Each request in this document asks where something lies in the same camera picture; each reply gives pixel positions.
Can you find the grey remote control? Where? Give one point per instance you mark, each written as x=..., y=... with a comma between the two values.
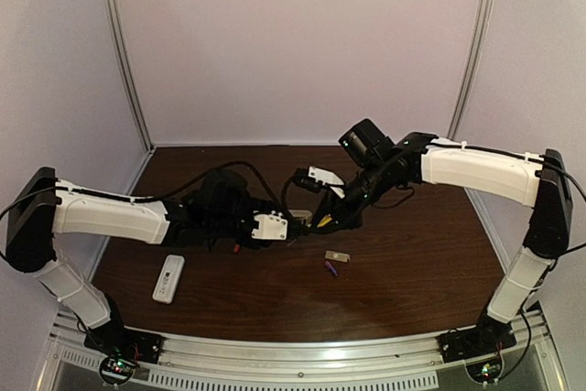
x=304, y=216

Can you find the grey battery cover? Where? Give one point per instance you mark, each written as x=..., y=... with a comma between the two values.
x=337, y=256

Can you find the yellow handled screwdriver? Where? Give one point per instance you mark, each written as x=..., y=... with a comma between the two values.
x=324, y=221

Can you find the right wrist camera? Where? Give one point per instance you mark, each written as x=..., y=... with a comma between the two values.
x=316, y=179

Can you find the aluminium front rail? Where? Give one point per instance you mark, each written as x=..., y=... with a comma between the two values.
x=408, y=363

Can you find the white remote control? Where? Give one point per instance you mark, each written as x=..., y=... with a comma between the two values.
x=168, y=280

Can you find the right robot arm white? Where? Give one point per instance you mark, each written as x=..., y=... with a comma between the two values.
x=538, y=182

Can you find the aluminium frame post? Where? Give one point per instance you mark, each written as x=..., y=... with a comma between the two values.
x=479, y=31
x=127, y=77

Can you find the purple battery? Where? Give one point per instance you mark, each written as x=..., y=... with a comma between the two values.
x=331, y=268

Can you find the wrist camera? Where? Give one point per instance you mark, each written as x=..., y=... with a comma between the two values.
x=274, y=226
x=316, y=179

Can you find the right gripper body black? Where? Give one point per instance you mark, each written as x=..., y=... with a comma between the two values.
x=333, y=207

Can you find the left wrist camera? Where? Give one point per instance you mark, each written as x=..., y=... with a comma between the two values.
x=274, y=226

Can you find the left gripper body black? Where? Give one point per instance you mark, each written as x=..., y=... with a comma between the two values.
x=293, y=229

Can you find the left aluminium frame post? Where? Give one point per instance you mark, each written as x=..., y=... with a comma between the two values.
x=127, y=77

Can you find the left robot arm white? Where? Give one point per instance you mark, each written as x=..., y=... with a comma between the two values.
x=221, y=208

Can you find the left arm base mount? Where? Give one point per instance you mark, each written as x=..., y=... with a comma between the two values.
x=135, y=346

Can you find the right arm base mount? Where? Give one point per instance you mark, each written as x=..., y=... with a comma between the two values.
x=456, y=345

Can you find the right aluminium frame post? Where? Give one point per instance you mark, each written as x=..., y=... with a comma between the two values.
x=479, y=31

